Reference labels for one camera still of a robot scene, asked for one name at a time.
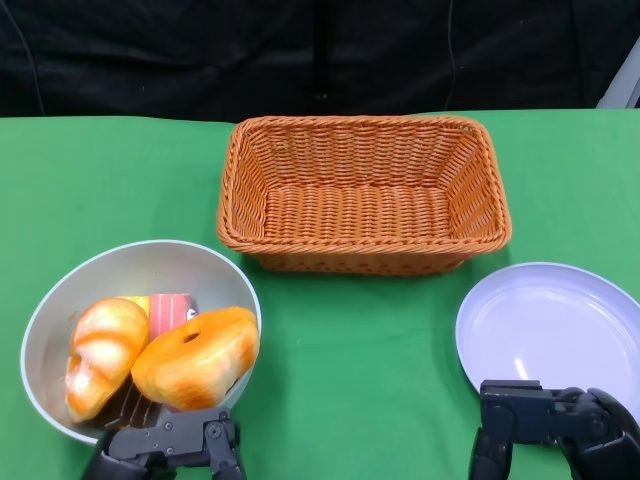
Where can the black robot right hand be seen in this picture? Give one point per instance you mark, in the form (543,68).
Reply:
(530,410)

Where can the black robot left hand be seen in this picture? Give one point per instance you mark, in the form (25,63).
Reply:
(165,445)

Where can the chocolate cake slice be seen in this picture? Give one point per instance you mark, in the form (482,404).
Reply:
(130,407)

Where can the plain golden bagel bread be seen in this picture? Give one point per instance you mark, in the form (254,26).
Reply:
(200,360)

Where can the orange white striped bread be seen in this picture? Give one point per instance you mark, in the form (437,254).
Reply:
(100,350)

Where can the salmon layered cake slice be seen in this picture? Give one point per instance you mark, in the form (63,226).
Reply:
(167,312)

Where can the yellow layered cake slice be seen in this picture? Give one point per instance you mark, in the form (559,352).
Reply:
(137,302)

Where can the pale grey-green bowl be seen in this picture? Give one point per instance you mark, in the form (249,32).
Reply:
(150,270)

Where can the lavender plate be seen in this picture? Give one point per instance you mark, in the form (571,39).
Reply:
(550,320)

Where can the orange wicker basket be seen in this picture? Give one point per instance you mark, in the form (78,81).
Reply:
(360,215)

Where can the green table cloth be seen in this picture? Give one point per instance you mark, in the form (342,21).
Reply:
(350,350)

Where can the white board panel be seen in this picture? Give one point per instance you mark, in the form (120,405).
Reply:
(622,85)

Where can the black backdrop cloth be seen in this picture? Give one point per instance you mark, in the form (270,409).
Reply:
(200,55)

